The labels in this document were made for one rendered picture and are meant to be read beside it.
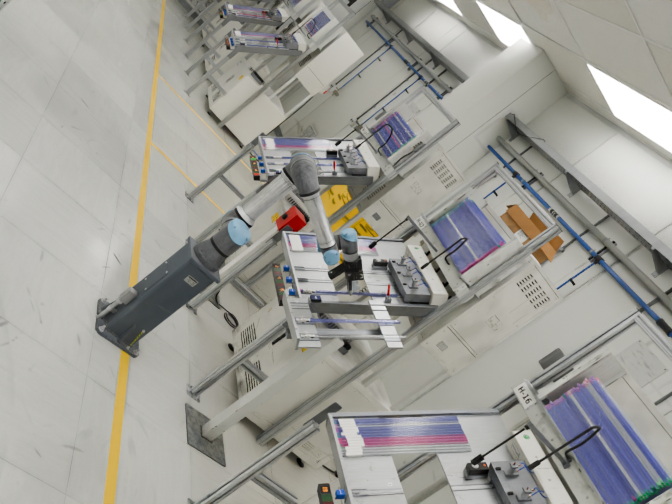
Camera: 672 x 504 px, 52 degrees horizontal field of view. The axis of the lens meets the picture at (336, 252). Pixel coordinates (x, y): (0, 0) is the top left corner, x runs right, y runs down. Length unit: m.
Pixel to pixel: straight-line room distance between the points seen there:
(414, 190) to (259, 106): 3.38
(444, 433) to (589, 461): 0.53
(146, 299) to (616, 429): 1.97
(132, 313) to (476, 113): 4.32
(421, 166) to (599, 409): 2.51
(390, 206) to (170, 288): 2.12
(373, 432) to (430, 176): 2.50
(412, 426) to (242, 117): 5.59
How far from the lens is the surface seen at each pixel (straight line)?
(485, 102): 6.71
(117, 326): 3.29
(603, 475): 2.60
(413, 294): 3.48
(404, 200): 4.85
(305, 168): 3.02
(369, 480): 2.55
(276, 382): 3.22
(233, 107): 7.82
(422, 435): 2.75
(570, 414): 2.76
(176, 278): 3.13
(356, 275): 3.38
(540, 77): 6.86
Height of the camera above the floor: 1.61
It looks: 11 degrees down
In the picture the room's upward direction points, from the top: 53 degrees clockwise
